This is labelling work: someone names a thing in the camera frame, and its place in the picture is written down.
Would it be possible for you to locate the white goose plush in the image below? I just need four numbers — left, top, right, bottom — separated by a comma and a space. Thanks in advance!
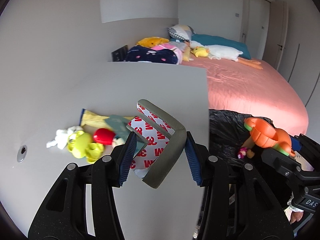
189, 41, 243, 62

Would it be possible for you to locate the yellow blue pouch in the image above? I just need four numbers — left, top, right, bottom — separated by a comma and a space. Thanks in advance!
79, 108, 134, 131

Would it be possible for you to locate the black trash bag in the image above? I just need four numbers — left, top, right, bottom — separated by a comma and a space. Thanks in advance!
209, 109, 270, 169

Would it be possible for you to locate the checkered pillow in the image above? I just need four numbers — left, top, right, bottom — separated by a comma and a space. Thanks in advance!
168, 24, 194, 42

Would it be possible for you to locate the pink bed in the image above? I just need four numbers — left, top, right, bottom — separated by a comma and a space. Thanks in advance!
182, 55, 309, 135

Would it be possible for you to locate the pink folded blanket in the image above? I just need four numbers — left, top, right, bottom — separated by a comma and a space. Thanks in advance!
152, 43, 183, 64

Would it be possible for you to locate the yellow green plastic toy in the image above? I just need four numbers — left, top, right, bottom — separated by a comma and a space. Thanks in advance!
66, 131, 105, 164

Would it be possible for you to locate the orange plastic toy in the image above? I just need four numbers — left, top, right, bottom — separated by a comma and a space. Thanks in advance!
242, 117, 296, 157

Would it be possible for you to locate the yellow duck plush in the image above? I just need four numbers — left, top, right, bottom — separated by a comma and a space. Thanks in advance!
192, 47, 209, 57

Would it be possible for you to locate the teal pillow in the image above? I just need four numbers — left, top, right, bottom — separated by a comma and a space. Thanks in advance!
191, 34, 252, 60

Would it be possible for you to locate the red plush heart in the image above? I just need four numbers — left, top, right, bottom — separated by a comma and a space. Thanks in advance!
93, 128, 116, 145

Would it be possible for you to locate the teal dinosaur tape dispenser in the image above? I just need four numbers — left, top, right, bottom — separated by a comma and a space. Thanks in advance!
105, 115, 132, 141

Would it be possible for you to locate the grey foam corner guard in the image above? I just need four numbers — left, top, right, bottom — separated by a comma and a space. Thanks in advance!
127, 99, 187, 189

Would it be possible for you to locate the right hand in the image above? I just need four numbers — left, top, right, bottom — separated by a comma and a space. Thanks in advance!
290, 211, 304, 224

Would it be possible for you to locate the metal desk grommet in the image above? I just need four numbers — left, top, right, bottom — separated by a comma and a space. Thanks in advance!
17, 145, 27, 163

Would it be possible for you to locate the yellow plush toy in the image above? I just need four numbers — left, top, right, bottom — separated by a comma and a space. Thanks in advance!
136, 36, 169, 48

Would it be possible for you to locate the black wall socket panel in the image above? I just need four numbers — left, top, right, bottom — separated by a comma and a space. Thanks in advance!
111, 45, 129, 62

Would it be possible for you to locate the pink doll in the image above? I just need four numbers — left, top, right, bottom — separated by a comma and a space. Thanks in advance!
238, 147, 254, 159

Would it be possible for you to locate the navy patterned blanket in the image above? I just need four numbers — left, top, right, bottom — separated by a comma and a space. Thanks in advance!
124, 45, 178, 64

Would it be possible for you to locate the door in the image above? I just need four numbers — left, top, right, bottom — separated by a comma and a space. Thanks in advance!
241, 0, 271, 60

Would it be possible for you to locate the white foam toy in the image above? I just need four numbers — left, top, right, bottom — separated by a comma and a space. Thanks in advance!
46, 126, 83, 150

